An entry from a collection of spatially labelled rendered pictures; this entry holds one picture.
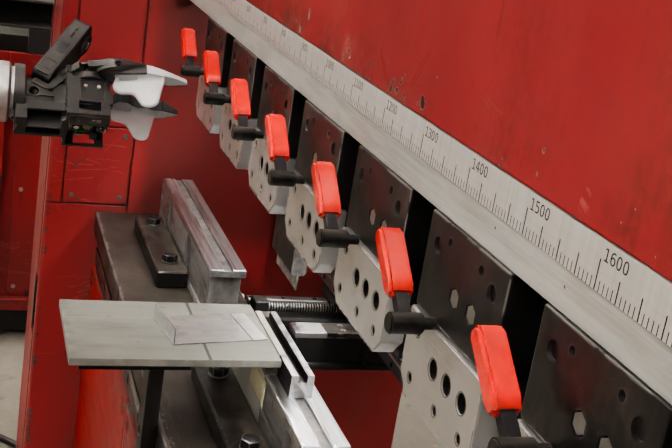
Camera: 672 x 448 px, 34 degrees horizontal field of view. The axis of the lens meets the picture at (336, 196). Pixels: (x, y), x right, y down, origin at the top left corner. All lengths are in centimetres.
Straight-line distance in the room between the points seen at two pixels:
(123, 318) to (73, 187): 83
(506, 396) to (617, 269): 12
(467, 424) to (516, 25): 30
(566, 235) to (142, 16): 156
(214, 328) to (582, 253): 83
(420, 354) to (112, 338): 58
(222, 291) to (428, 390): 92
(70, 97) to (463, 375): 70
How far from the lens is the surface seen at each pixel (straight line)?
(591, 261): 71
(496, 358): 75
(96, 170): 226
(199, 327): 146
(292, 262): 140
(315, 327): 151
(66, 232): 229
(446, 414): 88
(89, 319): 146
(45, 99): 140
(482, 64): 86
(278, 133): 128
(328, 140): 119
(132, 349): 139
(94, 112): 137
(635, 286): 67
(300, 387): 138
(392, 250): 91
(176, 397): 156
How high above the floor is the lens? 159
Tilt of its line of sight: 16 degrees down
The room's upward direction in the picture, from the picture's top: 9 degrees clockwise
